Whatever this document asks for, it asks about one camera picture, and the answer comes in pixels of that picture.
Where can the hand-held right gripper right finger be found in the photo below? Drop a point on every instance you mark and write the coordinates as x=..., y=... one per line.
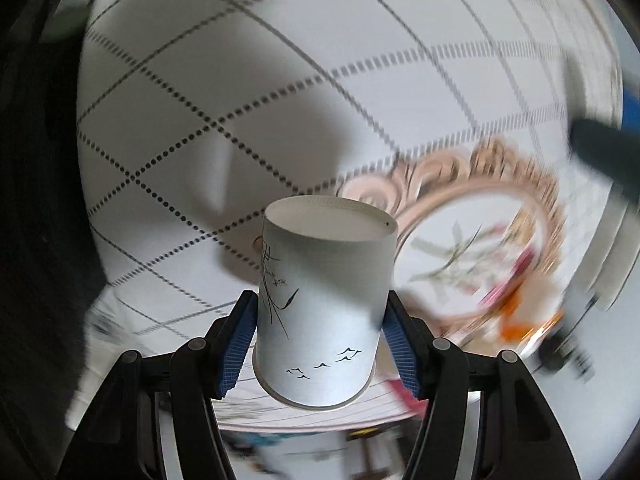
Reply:
x=402, y=345

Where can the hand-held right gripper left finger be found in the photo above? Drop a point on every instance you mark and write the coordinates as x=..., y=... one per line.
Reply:
x=236, y=345

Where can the white paper cup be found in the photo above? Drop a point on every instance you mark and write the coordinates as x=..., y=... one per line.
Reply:
x=320, y=305

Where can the white printed tablecloth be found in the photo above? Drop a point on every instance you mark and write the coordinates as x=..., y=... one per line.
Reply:
x=300, y=110

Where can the dark blurred object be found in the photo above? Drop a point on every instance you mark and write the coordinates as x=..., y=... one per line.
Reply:
x=607, y=145

